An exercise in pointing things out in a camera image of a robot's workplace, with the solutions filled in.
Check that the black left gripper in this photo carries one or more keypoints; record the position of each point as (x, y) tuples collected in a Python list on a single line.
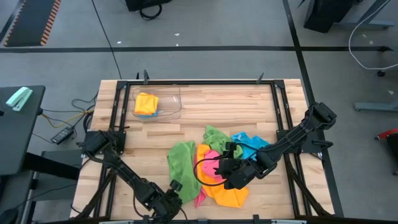
[(166, 202)]

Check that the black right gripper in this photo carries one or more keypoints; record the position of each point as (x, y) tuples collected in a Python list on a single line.
[(237, 172)]

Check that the pink microfiber towel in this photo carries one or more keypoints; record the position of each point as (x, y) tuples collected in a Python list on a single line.
[(210, 165), (200, 197)]

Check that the green microfiber towel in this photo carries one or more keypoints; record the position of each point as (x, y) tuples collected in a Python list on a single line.
[(217, 138), (183, 168)]

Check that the blue microfiber towel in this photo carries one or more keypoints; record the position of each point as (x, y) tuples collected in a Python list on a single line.
[(248, 141), (155, 114)]

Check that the orange towel with white label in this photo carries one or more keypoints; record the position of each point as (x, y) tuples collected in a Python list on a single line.
[(146, 103)]

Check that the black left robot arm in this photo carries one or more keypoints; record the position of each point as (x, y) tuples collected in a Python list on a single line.
[(124, 174)]

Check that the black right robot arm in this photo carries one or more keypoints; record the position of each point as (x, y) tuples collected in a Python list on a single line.
[(295, 133)]

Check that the orange microfiber towel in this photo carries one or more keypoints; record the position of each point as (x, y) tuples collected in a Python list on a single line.
[(230, 197)]

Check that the clear plastic bin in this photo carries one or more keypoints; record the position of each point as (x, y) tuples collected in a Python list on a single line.
[(171, 102)]

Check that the black power adapter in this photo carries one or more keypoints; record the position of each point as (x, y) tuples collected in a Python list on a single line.
[(62, 135)]

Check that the grey desk foot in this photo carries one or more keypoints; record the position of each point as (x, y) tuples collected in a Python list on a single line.
[(376, 107)]

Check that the red object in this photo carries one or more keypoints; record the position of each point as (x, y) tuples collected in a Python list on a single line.
[(388, 133)]

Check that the dark grey round object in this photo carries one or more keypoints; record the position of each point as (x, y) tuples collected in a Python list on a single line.
[(7, 216)]

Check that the black side table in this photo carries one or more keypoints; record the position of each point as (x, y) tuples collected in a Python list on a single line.
[(18, 140)]

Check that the black caster wheel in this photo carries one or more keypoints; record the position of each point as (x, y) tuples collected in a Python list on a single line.
[(381, 74)]

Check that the mint green stapler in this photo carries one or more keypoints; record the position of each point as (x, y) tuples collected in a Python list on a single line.
[(18, 99)]

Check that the black computer case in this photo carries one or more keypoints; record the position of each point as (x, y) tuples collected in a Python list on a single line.
[(326, 12)]

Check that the black box on floor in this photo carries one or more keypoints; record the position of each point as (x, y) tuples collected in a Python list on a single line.
[(146, 3)]

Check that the black mat with orange edge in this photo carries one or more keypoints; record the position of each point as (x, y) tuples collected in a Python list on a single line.
[(31, 21)]

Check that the silver aluminium rail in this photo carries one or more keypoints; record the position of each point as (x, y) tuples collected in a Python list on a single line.
[(289, 222), (115, 222)]

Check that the grey desk frame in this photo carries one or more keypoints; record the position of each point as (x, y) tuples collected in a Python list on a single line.
[(367, 23)]

